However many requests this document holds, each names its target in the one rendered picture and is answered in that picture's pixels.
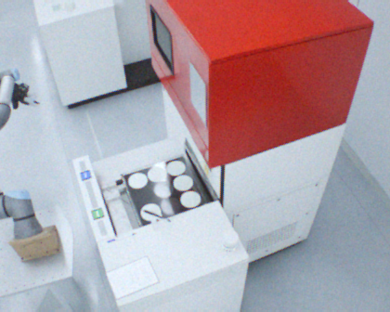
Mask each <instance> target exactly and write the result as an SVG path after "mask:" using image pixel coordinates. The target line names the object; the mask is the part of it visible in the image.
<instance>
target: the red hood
mask: <svg viewBox="0 0 390 312"><path fill-rule="evenodd" d="M145 2H146V9H147V15H148V16H147V23H148V30H149V42H150V49H151V54H150V56H151V64H152V67H153V69H154V70H155V72H156V73H157V75H158V76H159V78H160V80H161V81H162V84H163V86H164V88H165V89H166V93H167V94H168V96H169V97H170V99H171V100H172V102H173V104H174V105H175V108H176V110H177V112H178V113H179V115H180V117H181V119H182V121H183V122H184V123H185V125H186V127H187V129H188V130H189V132H190V134H191V136H192V137H193V139H194V141H195V143H196V145H197V146H198V148H199V150H200V152H201V154H202V156H203V158H204V161H205V162H206V164H207V166H208V168H209V169H214V168H216V167H219V166H222V165H225V164H228V163H233V162H235V161H238V160H241V159H244V158H246V157H249V156H252V155H255V154H257V153H260V152H262V151H265V150H269V149H272V148H275V147H277V146H280V145H283V144H285V143H288V142H291V141H294V140H296V139H298V138H304V137H309V136H311V135H314V134H316V133H318V132H321V131H324V130H327V129H329V128H332V127H334V126H335V127H336V126H339V125H341V124H346V121H347V120H346V119H347V116H348V114H349V112H350V109H351V104H352V102H353V99H354V94H355V93H356V90H357V87H358V80H359V78H360V74H361V71H362V67H363V64H364V62H365V57H366V55H367V50H368V48H369V43H370V41H371V35H372V30H373V29H374V27H373V24H374V21H373V20H372V19H371V18H370V17H368V16H367V15H365V14H364V13H363V12H362V11H360V10H359V9H358V8H357V7H356V6H354V5H353V4H352V3H350V2H349V1H348V0H145Z"/></svg>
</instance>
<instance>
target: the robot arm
mask: <svg viewBox="0 0 390 312"><path fill-rule="evenodd" d="M19 79H20V73H19V71H18V69H17V68H12V69H9V70H7V71H2V72H0V130H1V129H2V128H3V127H4V126H5V125H6V123H7V121H8V120H9V118H10V115H11V112H12V109H11V107H10V103H11V102H12V105H13V107H12V108H13V110H16V109H17V108H18V107H19V103H18V101H19V102H21V103H22V104H24V105H27V106H39V105H38V104H40V102H39V101H38V100H37V94H36V93H34V94H31V95H30V94H27V93H28V92H29V90H30V89H29V88H30V86H29V85H26V84H24V83H22V84H18V83H15V82H17V81H18V80H19ZM33 103H35V104H33ZM9 217H12V218H13V222H14V228H13V230H14V237H15V239H16V240H18V239H22V238H23V239H25V238H29V237H31V236H33V235H38V234H39V233H41V232H43V231H44V229H43V227H42V225H41V224H40V222H39V221H38V219H37V218H36V216H35V213H34V210H33V202H32V197H31V195H30V191H29V190H27V189H26V188H21V189H15V190H10V191H7V192H6V195H4V193H3V191H2V190H0V219H7V218H9Z"/></svg>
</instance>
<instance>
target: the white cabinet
mask: <svg viewBox="0 0 390 312"><path fill-rule="evenodd" d="M246 274H247V271H246V272H243V273H241V274H239V275H238V276H235V277H233V278H230V279H226V280H222V281H219V282H217V283H216V284H214V285H211V286H209V287H206V288H204V289H201V290H199V291H197V292H192V293H189V294H187V295H184V296H182V297H180V298H176V299H174V300H172V301H169V302H167V303H164V304H160V305H156V306H155V307H152V308H148V309H146V310H143V311H141V312H240V310H241V301H242V296H243V290H244V285H245V279H246Z"/></svg>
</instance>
